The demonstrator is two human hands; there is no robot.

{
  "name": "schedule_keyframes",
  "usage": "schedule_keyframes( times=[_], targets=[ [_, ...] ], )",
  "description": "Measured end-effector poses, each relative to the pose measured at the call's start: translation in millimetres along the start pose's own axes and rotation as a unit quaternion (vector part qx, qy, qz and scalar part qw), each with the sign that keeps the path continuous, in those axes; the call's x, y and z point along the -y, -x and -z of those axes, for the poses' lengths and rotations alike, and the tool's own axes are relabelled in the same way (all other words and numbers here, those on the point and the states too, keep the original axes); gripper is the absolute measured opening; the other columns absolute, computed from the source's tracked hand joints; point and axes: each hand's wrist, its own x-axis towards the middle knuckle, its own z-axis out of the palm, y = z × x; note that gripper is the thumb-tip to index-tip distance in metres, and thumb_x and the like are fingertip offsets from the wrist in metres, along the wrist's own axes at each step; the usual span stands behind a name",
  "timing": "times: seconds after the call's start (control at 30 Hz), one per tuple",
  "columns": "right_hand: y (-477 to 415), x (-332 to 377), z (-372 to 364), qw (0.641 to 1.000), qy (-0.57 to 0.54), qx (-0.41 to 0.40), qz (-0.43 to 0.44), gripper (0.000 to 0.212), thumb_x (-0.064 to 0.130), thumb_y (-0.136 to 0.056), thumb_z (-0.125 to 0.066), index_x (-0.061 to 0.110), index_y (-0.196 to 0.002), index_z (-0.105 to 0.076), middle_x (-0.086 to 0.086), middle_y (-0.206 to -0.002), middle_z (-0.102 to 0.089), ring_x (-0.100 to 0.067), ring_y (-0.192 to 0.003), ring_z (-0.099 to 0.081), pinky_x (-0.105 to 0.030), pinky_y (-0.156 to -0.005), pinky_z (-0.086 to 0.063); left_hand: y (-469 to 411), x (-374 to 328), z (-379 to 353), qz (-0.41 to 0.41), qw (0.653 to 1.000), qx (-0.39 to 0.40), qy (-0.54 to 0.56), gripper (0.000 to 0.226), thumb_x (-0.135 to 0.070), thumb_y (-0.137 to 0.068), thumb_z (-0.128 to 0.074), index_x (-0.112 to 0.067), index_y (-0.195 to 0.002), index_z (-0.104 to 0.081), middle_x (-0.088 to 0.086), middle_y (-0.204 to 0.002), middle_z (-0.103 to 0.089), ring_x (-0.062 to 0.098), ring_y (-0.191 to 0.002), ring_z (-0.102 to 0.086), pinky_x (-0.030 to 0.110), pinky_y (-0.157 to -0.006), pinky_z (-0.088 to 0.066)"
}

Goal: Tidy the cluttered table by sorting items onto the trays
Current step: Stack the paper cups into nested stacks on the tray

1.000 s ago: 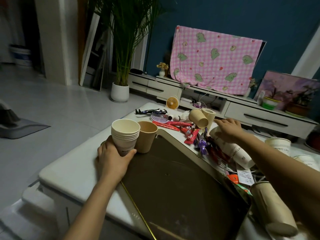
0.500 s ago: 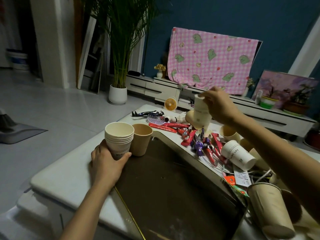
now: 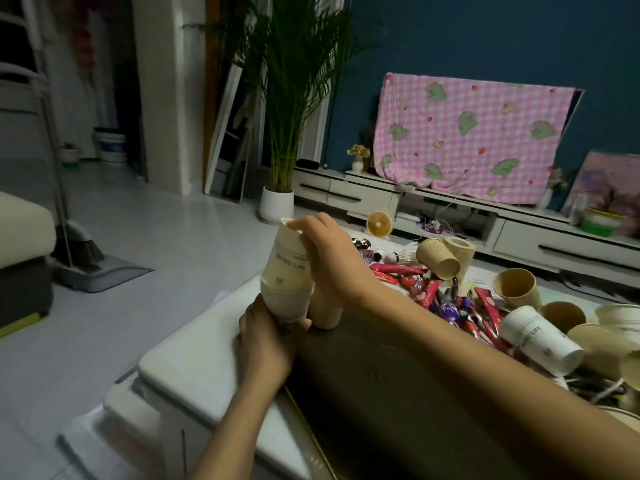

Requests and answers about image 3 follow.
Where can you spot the person's left hand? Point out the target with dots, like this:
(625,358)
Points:
(262,352)

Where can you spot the person's right hand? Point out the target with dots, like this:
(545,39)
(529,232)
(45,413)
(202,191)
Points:
(337,264)

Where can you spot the person's left thumb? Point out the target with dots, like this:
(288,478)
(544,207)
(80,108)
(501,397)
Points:
(298,330)

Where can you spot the person's right fingers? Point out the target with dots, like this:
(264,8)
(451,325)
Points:
(307,222)

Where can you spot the stack of white paper cups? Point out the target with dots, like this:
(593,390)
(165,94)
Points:
(287,279)

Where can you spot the person's right forearm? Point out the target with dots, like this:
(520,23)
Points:
(475,384)

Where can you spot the person's left forearm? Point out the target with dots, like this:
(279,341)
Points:
(240,429)

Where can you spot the beige paper cup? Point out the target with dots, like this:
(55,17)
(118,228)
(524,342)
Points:
(632,370)
(602,347)
(325,312)

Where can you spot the white plant pot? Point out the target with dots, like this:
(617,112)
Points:
(276,204)

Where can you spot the black box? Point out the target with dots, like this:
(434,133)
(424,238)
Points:
(307,164)

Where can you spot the small yellow fan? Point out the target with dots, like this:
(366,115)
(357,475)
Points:
(379,224)

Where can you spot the small yellow flower vase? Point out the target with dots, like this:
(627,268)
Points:
(358,157)

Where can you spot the white shuttlecock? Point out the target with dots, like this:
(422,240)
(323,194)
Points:
(404,254)

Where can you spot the white coffee table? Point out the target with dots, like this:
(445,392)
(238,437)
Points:
(200,364)

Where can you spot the white leaning boards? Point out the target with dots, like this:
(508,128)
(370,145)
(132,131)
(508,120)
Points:
(225,139)

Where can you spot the brown paper cup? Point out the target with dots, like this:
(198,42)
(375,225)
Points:
(464,254)
(517,287)
(564,314)
(436,258)

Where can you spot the green palm plant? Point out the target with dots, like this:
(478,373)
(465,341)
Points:
(292,84)

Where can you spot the pile of wrapped candies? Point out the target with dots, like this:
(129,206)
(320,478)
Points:
(440,294)

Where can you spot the pink checked cloth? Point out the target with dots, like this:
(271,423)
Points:
(465,139)

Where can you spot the grey dustpan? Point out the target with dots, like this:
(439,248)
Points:
(100,274)

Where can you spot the white bucket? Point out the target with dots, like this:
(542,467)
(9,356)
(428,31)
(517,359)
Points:
(111,144)

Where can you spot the white television cabinet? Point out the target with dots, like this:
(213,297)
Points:
(525,239)

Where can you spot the grey broom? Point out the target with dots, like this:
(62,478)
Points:
(65,194)

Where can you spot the white printed paper cup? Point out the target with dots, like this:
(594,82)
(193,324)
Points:
(542,339)

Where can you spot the small white pot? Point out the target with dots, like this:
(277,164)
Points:
(69,155)

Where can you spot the white vase with flowers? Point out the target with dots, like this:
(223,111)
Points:
(552,187)

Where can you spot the clear small bottle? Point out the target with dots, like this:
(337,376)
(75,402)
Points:
(578,209)

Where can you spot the cream and grey sofa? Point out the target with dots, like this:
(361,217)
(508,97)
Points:
(22,254)

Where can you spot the green and white bowl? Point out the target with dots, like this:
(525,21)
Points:
(600,223)

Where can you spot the pink framed painting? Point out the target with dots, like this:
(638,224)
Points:
(610,187)

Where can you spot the white paper bowl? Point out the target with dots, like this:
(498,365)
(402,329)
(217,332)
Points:
(620,314)

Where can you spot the white metal rack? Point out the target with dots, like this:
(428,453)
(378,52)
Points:
(20,74)

